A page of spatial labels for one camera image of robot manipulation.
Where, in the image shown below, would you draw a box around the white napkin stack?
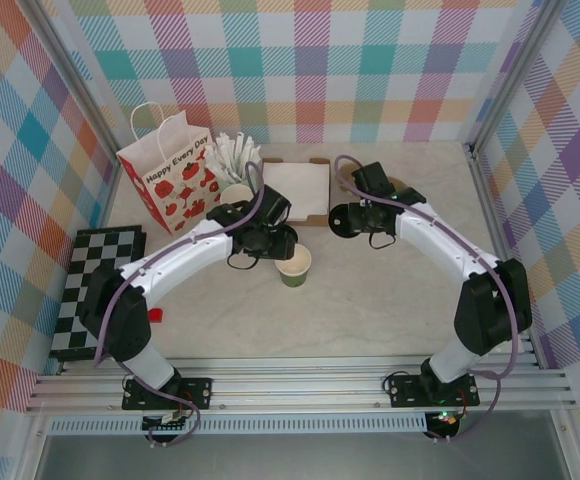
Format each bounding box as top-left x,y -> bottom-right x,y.
262,162 -> 331,221

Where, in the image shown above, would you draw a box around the aluminium frame post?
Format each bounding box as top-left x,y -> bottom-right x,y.
467,0 -> 564,156
17,0 -> 126,169

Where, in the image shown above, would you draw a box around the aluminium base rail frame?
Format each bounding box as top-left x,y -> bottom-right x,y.
24,354 -> 579,415

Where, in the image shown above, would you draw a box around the brown cardboard napkin tray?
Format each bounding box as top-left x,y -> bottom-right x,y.
259,157 -> 332,229

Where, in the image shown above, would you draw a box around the stacked green paper cups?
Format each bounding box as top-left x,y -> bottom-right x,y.
218,182 -> 255,209

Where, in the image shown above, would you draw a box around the black plastic coffee lid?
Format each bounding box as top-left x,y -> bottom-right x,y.
328,203 -> 359,239

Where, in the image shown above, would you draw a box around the mint green straw holder cup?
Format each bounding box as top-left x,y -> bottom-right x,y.
219,159 -> 264,194

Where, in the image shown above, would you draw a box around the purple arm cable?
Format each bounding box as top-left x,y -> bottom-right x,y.
92,160 -> 266,449
333,153 -> 519,444

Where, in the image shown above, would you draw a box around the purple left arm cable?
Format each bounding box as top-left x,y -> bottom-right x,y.
92,160 -> 266,449

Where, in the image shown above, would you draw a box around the aluminium side rail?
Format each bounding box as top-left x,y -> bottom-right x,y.
462,141 -> 541,369
97,149 -> 127,232

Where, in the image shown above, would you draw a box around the green paper cup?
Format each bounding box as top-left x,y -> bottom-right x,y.
275,243 -> 313,290

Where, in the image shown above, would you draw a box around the black silver checkerboard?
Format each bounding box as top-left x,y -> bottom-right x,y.
49,225 -> 149,362

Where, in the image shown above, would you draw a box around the small circuit board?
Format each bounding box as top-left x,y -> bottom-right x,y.
142,412 -> 191,434
429,408 -> 462,430

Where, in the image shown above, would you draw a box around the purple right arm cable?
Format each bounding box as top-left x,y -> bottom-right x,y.
333,153 -> 519,444

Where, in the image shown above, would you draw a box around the white red printed paper bag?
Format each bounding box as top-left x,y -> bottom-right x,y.
116,102 -> 216,236

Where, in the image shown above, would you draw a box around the slotted grey cable duct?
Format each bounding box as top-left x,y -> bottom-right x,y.
47,418 -> 429,435

